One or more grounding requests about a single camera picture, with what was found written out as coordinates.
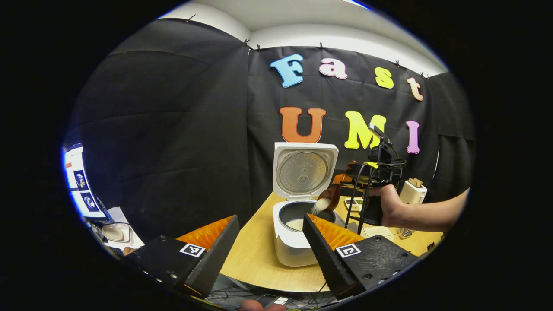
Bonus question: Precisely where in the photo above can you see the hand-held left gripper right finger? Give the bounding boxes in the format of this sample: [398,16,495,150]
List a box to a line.
[302,214,420,301]

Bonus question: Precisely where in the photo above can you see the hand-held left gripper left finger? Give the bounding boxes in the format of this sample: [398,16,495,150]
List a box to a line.
[123,215,240,298]

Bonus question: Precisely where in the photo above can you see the brown wooden spoon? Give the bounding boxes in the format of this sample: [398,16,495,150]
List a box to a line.
[312,185,343,216]

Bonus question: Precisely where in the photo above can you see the white rice cooker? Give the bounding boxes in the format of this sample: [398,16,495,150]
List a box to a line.
[272,142,346,267]

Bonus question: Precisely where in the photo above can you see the glass tray of rice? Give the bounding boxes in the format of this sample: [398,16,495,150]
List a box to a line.
[346,222,404,242]

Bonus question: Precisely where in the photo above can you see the white toaster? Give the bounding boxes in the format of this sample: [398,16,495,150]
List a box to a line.
[398,178,428,205]

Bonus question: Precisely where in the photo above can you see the white bowl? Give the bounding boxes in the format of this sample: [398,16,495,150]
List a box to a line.
[102,222,130,242]

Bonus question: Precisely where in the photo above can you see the black backdrop cloth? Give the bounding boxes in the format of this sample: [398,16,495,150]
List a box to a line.
[63,18,476,242]

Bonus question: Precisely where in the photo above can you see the computer monitor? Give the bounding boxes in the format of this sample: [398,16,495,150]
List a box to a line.
[64,145,111,219]

